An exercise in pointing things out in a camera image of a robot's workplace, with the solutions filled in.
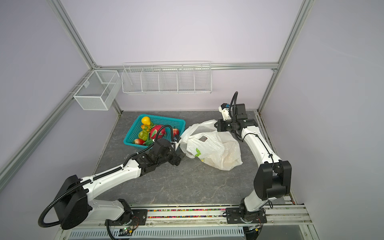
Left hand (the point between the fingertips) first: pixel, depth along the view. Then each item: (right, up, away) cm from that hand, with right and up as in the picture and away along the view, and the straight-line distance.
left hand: (179, 152), depth 82 cm
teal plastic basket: (-33, +17, +19) cm, 42 cm away
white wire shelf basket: (+6, +48, +22) cm, 53 cm away
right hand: (+21, +15, +3) cm, 26 cm away
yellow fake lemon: (-25, +18, +20) cm, 37 cm away
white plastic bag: (+21, +2, -6) cm, 22 cm away
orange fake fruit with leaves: (-26, +14, +20) cm, 35 cm away
